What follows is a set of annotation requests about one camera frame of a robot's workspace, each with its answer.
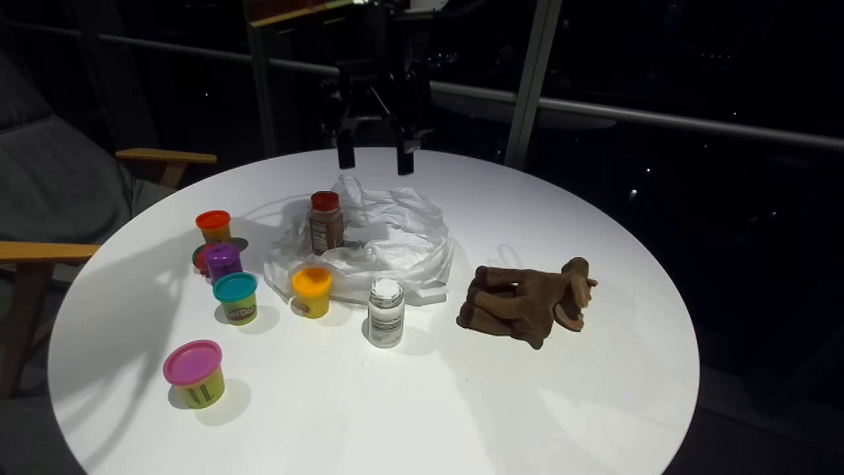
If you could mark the dark window post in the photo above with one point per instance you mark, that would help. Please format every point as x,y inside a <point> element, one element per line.
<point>262,88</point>

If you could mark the grey chair wooden armrests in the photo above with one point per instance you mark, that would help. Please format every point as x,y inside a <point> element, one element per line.
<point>55,174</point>

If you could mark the red strawberry toy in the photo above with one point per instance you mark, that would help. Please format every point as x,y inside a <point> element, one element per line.
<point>198,258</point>

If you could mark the grey window post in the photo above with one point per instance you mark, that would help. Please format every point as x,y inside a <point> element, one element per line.
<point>531,88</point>

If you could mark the yellow tub pink lid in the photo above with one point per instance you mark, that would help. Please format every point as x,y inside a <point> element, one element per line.
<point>195,364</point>

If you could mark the purple tub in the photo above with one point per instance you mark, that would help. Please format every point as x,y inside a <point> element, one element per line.
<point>220,258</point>

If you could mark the yellow tub red lid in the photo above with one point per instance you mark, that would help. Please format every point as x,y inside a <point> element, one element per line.
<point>214,225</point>

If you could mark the yellow tub orange lid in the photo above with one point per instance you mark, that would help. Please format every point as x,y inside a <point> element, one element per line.
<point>312,290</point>

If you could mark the brown plush toy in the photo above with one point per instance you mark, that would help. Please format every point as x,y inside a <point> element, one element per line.
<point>524,305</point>

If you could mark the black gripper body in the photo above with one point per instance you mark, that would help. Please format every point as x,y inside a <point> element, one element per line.
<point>384,95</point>

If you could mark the white plastic bag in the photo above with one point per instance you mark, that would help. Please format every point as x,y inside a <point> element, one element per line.
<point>398,252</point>

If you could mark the yellow tub teal lid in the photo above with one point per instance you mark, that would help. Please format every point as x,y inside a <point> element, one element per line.
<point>235,293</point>

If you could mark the spice jar red lid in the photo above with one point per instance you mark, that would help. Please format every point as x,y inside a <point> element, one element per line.
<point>326,225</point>

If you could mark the white lidded supplement jar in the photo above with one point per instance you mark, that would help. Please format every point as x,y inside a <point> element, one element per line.
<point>386,318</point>

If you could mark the grey metal railing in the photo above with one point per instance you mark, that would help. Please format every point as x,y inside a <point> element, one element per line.
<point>704,121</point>

